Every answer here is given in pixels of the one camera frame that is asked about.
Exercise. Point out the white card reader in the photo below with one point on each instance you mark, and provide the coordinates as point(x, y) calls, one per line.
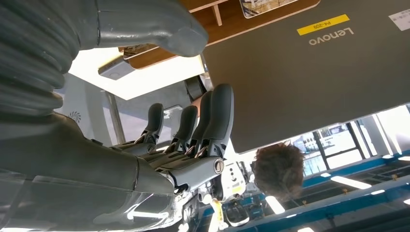
point(115, 69)

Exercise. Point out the black office chair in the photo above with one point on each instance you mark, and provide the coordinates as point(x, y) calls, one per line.
point(193, 88)

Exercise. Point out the white background machine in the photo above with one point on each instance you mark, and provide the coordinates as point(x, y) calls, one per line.
point(234, 181)

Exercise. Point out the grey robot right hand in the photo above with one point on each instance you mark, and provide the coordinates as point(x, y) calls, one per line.
point(80, 166)

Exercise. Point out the grey kiosk stand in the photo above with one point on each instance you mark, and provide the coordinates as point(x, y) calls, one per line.
point(83, 102)

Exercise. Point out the chrome stanchion pole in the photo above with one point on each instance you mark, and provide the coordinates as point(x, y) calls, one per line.
point(115, 121)

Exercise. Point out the grey Lenovo laptop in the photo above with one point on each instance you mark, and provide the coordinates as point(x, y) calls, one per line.
point(304, 83)

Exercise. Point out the person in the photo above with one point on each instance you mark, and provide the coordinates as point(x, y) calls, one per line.
point(278, 169)

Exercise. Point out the wooden card organizer box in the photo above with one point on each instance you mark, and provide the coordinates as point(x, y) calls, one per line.
point(234, 20)

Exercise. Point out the ceiling light strip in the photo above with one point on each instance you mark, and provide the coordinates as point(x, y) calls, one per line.
point(350, 182)
point(275, 205)

